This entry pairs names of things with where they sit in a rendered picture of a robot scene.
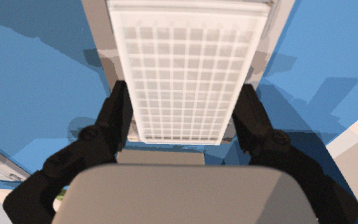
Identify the blue bench mat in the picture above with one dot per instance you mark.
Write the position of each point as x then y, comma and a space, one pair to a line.
52, 82

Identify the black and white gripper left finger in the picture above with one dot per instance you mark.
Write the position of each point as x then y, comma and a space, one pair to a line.
31, 202

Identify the clear multi-well plate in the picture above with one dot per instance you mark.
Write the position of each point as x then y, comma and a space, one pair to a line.
173, 102

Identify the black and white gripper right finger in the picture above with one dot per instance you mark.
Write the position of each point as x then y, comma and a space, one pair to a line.
272, 148

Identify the dark blue box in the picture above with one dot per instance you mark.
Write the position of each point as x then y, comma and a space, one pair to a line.
317, 151

